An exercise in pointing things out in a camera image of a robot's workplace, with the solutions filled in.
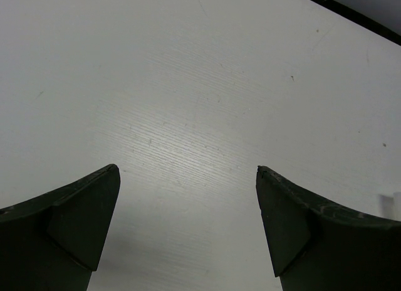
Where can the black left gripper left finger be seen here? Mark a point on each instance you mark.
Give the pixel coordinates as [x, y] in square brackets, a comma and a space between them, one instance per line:
[55, 241]

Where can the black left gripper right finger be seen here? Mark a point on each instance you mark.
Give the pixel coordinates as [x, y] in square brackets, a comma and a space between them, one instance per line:
[317, 244]

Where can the white plastic organizer tray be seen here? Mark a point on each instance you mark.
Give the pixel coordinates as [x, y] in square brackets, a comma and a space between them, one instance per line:
[390, 206]

